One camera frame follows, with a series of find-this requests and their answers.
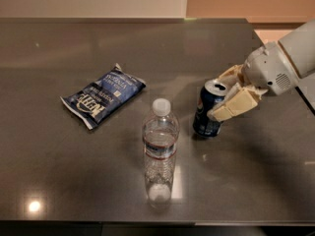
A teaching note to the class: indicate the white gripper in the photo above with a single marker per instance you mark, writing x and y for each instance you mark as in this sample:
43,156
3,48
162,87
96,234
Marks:
267,67

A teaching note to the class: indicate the blue pepsi can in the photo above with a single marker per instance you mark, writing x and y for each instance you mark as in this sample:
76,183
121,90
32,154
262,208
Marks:
212,93

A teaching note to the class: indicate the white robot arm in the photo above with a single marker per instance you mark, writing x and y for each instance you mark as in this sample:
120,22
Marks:
299,47

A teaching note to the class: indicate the clear plastic water bottle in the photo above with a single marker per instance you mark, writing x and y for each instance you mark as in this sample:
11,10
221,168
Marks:
160,132

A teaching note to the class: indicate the blue chip bag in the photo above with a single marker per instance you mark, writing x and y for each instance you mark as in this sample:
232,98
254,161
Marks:
99,99

